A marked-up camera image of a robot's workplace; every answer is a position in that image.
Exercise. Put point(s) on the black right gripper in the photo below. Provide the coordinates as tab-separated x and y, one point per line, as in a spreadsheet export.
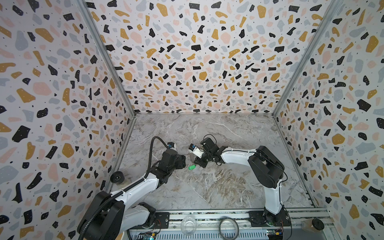
202	159

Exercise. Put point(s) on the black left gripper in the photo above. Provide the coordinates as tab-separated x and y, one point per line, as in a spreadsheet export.
180	161

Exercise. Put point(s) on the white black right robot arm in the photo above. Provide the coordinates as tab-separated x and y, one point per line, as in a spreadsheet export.
268	170

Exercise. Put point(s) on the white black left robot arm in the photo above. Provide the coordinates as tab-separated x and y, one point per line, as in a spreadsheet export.
110	214

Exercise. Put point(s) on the black round knob bottle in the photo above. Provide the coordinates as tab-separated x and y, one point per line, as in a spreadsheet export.
117	178

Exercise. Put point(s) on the clear glass bowl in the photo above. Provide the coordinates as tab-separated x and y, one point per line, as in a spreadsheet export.
189	225

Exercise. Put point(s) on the jar with black lid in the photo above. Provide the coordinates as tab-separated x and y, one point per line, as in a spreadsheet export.
313	225

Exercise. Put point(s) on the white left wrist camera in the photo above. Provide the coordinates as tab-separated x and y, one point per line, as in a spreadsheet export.
171	145

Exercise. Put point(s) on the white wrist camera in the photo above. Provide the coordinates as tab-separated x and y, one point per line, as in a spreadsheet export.
171	145
196	151

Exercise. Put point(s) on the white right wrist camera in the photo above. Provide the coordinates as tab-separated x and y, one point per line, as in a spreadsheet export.
196	151

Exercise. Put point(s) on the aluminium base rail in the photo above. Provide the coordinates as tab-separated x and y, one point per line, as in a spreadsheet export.
246	218

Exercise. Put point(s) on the aluminium corner post left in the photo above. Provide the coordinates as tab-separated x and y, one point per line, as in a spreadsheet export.
82	6

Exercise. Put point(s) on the aluminium corner post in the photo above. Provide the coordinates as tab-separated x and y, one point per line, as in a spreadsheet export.
331	11
82	6

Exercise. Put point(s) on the aluminium corner post right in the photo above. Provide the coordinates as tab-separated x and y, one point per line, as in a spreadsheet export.
331	11

